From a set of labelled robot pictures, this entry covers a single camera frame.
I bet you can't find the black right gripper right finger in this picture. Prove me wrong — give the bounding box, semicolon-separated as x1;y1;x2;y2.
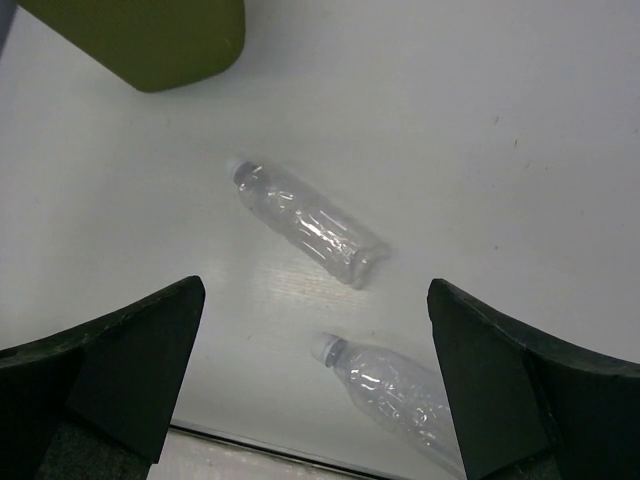
427;279;639;479

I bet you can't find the olive green mesh bin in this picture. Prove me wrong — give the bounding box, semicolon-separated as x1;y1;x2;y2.
17;0;246;93

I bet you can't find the clear plastic bottle white cap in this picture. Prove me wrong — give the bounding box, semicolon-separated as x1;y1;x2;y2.
228;158;389;289

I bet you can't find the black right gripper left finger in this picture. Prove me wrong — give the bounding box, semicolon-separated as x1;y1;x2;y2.
1;276;205;479

